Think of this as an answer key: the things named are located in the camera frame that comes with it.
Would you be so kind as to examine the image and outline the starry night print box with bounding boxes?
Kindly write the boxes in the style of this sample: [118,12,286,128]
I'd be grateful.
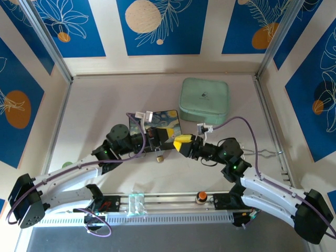
[128,109,184,153]

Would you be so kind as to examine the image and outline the brass padlock with steel shackle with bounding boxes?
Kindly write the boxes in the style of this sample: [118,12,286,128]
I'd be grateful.
[154,146,165,163]

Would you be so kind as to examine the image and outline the mint green zip case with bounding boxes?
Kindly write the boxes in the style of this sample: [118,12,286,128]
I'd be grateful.
[178,77,232,124]

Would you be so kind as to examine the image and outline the small bottle with orange cap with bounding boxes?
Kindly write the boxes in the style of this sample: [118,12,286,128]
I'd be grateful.
[195,191,208,205]

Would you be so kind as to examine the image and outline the purple camera cable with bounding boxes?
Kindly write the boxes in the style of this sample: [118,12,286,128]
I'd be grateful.
[75,208,113,238]
[5,112,148,225]
[213,116,336,238]

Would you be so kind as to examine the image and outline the metal wire tongs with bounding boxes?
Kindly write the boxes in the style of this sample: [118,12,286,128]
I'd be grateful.
[241,143,284,159]

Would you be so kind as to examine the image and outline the aluminium table edge rail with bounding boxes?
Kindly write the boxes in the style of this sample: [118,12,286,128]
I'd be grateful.
[39,80,74,196]
[254,76,296,188]

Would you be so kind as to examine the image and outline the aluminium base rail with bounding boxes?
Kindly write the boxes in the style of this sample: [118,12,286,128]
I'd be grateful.
[39,191,253,214]

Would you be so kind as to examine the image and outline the thin coloured wires with connector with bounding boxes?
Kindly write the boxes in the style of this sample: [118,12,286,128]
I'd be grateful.
[232,208,260,231]

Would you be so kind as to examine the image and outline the white slotted cable duct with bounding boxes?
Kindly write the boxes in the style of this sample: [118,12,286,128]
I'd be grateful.
[34,212,235,227]

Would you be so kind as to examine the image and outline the aluminium frame post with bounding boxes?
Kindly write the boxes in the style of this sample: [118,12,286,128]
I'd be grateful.
[19,0,74,84]
[256,0,316,81]

